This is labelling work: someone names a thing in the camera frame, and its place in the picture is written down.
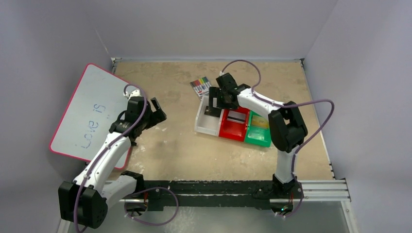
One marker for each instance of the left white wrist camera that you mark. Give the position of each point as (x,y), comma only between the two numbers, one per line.
(134,93)

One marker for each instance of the pack of coloured markers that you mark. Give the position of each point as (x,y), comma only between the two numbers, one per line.
(201,86)

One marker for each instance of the red framed whiteboard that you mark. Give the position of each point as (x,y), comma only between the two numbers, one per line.
(94,105)

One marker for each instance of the gold card in bin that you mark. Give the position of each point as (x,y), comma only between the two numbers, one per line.
(260,122)

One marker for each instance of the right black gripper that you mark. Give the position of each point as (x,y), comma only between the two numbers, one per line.
(216,103)

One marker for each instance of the green plastic bin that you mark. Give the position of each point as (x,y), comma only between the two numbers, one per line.
(257,136)

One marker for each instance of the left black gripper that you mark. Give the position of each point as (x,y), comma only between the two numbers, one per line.
(157,116)

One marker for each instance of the silver credit card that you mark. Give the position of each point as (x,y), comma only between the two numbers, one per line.
(236,117)

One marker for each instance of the red plastic bin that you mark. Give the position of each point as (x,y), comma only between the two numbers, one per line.
(233,130)

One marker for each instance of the white plastic bin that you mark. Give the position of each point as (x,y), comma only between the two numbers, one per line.
(207,124)

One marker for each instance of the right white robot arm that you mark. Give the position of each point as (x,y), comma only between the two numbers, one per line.
(286,125)

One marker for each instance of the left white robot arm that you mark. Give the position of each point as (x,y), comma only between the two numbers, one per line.
(86,200)

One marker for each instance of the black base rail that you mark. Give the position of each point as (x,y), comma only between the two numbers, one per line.
(261,195)

